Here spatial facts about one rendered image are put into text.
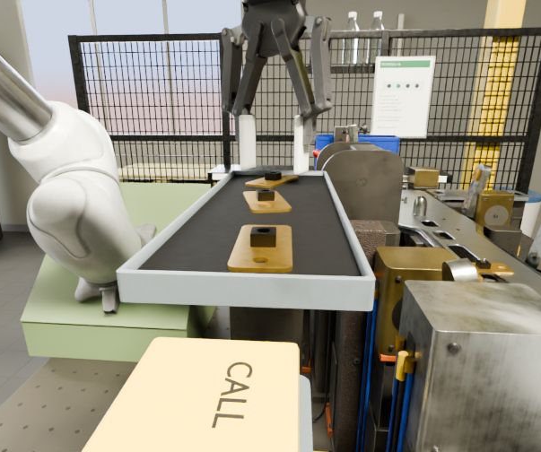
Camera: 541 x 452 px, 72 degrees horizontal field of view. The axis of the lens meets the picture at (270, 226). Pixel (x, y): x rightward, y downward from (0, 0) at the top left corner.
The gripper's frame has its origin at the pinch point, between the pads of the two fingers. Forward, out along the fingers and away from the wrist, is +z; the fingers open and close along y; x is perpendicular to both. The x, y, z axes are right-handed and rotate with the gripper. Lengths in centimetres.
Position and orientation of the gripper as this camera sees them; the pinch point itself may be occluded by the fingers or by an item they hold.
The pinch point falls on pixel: (274, 149)
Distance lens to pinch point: 48.8
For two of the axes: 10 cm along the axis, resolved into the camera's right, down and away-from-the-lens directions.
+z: 0.0, 9.6, 2.9
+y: 8.7, 1.4, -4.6
